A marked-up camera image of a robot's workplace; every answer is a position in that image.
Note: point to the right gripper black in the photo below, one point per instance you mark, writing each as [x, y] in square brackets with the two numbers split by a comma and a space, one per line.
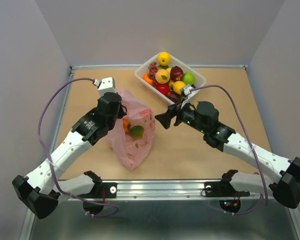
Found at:
[165, 118]

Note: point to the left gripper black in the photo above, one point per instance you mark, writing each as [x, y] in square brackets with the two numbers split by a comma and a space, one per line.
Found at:
[121, 112]

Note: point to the pink plastic bag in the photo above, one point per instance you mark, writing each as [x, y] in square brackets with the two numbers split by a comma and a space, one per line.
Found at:
[128, 151]

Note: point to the dark red apple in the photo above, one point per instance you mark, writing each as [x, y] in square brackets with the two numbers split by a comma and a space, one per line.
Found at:
[176, 73]

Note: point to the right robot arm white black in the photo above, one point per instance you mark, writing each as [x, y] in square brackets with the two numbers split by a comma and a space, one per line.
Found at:
[280, 176]

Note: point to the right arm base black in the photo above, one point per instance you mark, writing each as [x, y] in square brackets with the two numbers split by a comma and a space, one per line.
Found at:
[230, 198]

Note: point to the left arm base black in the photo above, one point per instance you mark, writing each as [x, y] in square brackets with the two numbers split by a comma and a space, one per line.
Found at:
[93, 193]

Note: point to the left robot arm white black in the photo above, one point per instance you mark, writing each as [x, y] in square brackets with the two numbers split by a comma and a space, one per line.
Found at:
[84, 134]

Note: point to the small orange red fruit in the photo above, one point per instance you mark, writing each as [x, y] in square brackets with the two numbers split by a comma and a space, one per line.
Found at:
[126, 125]

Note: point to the dark purple plum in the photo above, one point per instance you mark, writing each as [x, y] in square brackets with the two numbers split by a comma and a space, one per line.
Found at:
[173, 96]

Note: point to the yellow bell pepper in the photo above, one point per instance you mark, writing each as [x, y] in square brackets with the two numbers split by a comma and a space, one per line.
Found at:
[171, 83]

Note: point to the white plastic basket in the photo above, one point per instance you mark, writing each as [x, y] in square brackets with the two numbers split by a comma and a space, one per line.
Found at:
[200, 79]

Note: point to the large green apple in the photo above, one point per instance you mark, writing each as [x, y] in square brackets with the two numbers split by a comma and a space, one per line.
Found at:
[189, 78]

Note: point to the orange tangerine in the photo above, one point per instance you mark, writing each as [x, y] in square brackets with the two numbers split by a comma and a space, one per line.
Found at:
[148, 80]

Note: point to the green yellow mango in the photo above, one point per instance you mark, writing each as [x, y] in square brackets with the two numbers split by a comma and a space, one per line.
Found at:
[159, 67]

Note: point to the purple grape bunch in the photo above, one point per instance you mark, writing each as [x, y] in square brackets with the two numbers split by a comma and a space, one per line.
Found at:
[152, 70]

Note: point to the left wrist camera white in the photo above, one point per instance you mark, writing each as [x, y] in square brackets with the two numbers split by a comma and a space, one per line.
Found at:
[106, 85]

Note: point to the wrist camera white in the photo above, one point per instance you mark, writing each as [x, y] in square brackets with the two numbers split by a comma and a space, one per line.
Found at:
[187, 92]
[106, 85]

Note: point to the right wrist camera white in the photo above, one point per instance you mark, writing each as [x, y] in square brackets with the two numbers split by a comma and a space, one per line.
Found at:
[187, 92]

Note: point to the aluminium front rail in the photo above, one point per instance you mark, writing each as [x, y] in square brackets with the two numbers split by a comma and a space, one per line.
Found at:
[160, 188]

